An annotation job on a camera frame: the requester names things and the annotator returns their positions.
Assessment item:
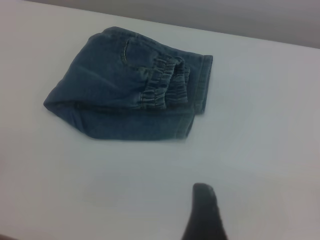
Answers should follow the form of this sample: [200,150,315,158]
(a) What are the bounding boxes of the blue denim shorts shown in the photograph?
[42,26,214,142]

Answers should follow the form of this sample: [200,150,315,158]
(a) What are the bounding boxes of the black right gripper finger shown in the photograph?
[181,182,230,240]

